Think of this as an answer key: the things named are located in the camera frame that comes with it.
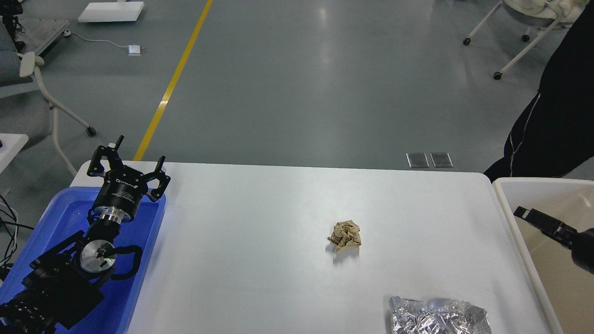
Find metal floor plate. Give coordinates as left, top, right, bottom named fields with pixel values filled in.
left=407, top=152, right=429, bottom=169
left=429, top=152, right=454, bottom=168

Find white plastic bin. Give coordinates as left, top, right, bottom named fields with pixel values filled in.
left=493, top=178, right=594, bottom=334

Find person in black clothes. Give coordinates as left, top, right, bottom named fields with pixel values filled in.
left=484, top=3, right=594, bottom=182

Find right metal floor plate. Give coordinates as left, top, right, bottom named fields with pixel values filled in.
left=429, top=152, right=454, bottom=168

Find white flat board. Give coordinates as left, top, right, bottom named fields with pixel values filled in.
left=77, top=1, right=145, bottom=23

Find black cables at left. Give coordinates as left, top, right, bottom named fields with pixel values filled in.
left=0, top=194, right=35, bottom=281

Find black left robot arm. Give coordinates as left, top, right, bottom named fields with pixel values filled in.
left=1, top=135, right=171, bottom=334

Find small white side table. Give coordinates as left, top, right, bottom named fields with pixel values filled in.
left=0, top=133, right=29, bottom=173

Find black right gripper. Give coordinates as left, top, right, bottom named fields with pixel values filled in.
left=513, top=206, right=594, bottom=274

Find white power adapter with cable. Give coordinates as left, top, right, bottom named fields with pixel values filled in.
left=62, top=30, right=145, bottom=56

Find blue plastic bin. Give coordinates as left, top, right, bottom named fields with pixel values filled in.
left=1, top=187, right=166, bottom=334

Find silver foil bag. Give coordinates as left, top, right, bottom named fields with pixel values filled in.
left=389, top=296, right=492, bottom=334

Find white rolling chair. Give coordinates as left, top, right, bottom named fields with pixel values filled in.
left=462, top=0, right=590, bottom=80

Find grey office chair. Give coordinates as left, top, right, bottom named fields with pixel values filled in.
left=1, top=26, right=96, bottom=175

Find crumpled brown paper ball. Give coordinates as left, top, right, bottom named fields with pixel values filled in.
left=327, top=220, right=362, bottom=252

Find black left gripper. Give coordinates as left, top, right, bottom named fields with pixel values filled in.
left=87, top=135, right=171, bottom=223

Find left metal floor plate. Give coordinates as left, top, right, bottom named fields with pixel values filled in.
left=407, top=152, right=429, bottom=169

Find grey metal platform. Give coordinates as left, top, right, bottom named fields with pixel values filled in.
left=16, top=18, right=70, bottom=56

